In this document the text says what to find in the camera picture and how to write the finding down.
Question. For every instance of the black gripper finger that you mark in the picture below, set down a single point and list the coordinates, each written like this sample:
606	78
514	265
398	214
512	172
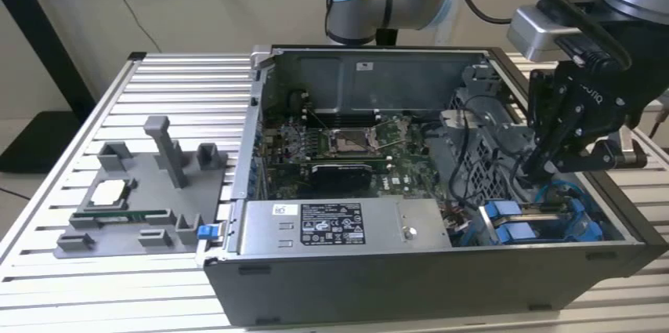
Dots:
590	158
542	106

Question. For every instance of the hard disk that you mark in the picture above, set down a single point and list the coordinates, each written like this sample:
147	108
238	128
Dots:
504	209

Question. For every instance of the metal disk bay cage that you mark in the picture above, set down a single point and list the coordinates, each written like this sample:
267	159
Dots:
486	168

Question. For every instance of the black RAM slot row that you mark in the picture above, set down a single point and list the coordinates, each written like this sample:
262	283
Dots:
355	157
345	117

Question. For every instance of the thin metal locking lever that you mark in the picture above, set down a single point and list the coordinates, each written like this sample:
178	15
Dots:
391	140
315	118

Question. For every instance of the green motherboard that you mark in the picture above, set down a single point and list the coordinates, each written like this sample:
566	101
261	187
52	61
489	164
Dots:
402	176

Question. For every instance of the CPU socket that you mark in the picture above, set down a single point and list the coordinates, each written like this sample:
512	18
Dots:
347	143

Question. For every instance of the silver power supply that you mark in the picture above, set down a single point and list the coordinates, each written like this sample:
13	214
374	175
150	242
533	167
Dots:
386	223

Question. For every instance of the black graphics card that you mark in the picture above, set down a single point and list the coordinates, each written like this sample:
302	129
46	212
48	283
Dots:
339	178

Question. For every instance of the black PC case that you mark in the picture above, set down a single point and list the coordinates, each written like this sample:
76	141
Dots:
366	290

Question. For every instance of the blue case latch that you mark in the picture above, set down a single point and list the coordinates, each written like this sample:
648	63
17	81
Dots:
206	231

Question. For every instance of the gray parts rack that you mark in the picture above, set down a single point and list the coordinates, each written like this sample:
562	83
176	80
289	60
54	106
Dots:
151	200

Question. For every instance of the green RAM stick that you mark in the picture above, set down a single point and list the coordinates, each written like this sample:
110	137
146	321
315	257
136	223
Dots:
136	215

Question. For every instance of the silver CPU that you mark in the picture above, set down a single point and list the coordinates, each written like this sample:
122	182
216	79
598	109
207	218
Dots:
108	193

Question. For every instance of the black stand base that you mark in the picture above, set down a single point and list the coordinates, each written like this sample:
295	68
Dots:
36	141

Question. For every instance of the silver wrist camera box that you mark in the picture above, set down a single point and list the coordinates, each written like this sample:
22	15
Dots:
538	31

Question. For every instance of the black stand post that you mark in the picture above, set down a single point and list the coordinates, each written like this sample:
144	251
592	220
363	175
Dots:
52	47

